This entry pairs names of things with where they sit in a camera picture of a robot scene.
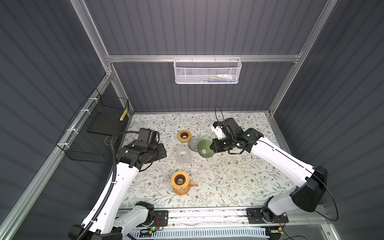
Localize black corrugated cable conduit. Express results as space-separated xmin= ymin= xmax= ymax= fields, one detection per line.
xmin=74 ymin=130 xmax=142 ymax=240

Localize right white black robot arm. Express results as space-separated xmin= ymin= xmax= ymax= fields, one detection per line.
xmin=210 ymin=125 xmax=328 ymax=223

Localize grey glass dripper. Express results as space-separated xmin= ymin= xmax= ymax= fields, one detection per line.
xmin=188 ymin=138 xmax=203 ymax=152

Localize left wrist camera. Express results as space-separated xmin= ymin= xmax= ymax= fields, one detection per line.
xmin=137 ymin=128 xmax=160 ymax=146

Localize white wire wall basket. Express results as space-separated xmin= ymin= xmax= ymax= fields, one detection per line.
xmin=173 ymin=56 xmax=242 ymax=85

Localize clear frosted glass dripper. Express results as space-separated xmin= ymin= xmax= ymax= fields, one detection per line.
xmin=175 ymin=145 xmax=192 ymax=165

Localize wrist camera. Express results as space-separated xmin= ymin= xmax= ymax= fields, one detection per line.
xmin=137 ymin=128 xmax=160 ymax=146
xmin=211 ymin=118 xmax=243 ymax=140

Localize black foam pad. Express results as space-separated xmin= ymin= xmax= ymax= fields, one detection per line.
xmin=87 ymin=113 xmax=123 ymax=137

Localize floral table mat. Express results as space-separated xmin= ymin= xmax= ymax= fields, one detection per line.
xmin=121 ymin=113 xmax=294 ymax=209

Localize yellow marker pen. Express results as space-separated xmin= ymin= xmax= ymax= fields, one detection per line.
xmin=120 ymin=109 xmax=128 ymax=121

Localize tubes in white basket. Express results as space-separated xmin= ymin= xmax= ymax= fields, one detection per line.
xmin=201 ymin=74 xmax=238 ymax=84

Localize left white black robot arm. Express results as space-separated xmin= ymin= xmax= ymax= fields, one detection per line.
xmin=68 ymin=162 xmax=165 ymax=240

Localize green glass dripper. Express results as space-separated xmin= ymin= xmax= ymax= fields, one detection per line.
xmin=197 ymin=139 xmax=215 ymax=159

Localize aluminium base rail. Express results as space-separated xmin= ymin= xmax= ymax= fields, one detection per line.
xmin=83 ymin=205 xmax=331 ymax=233

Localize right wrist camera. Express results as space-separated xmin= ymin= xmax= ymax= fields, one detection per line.
xmin=211 ymin=118 xmax=243 ymax=140

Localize black wire side basket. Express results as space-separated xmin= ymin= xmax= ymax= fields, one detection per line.
xmin=57 ymin=91 xmax=129 ymax=164

